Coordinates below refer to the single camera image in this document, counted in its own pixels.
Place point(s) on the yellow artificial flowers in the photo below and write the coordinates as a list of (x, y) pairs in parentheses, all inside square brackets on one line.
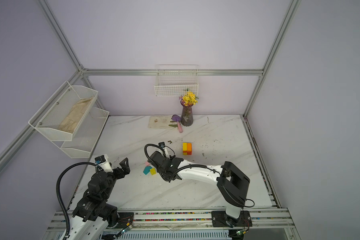
[(188, 99)]

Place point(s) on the orange wood block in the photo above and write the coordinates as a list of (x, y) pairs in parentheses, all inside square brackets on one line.
[(190, 148)]

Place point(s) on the aluminium front rail frame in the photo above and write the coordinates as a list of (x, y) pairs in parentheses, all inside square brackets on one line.
[(192, 225)]

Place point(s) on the purple glass vase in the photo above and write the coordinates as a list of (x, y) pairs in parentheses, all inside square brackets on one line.
[(187, 118)]

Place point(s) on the upper white mesh shelf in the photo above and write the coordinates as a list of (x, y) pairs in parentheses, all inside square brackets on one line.
[(48, 118)]

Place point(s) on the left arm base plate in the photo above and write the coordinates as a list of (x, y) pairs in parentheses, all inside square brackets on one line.
[(125, 219)]

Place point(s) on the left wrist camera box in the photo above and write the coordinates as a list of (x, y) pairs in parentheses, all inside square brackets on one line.
[(102, 164)]

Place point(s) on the white mesh shelf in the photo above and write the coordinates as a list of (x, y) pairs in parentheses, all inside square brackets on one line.
[(48, 118), (86, 136)]

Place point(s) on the white wire wall basket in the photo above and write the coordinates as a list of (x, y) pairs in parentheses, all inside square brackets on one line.
[(176, 80)]

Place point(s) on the lower white mesh shelf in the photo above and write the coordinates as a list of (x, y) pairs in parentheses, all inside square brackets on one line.
[(86, 136)]

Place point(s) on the yellow rectangular wood block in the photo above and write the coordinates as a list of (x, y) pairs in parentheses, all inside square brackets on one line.
[(185, 147)]

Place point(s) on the purple pink toy knife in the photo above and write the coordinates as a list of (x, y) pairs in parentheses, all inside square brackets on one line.
[(177, 119)]

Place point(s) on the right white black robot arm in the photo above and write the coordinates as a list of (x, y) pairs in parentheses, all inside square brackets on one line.
[(232, 183)]

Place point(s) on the teal wood block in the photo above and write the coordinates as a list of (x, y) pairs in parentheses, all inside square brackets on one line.
[(147, 170)]

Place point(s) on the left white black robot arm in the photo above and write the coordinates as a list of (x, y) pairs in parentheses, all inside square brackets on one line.
[(93, 218)]

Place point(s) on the small yellow-green wood block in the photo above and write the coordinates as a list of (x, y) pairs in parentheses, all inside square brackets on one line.
[(153, 171)]

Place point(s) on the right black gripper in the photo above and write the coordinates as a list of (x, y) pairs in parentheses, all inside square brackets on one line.
[(170, 158)]

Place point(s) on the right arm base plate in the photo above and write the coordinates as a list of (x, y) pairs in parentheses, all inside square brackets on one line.
[(221, 219)]

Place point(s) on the beige cloth in shelf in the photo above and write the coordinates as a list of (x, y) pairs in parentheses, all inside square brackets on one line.
[(71, 121)]

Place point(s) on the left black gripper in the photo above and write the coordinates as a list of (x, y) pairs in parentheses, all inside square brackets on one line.
[(125, 169)]

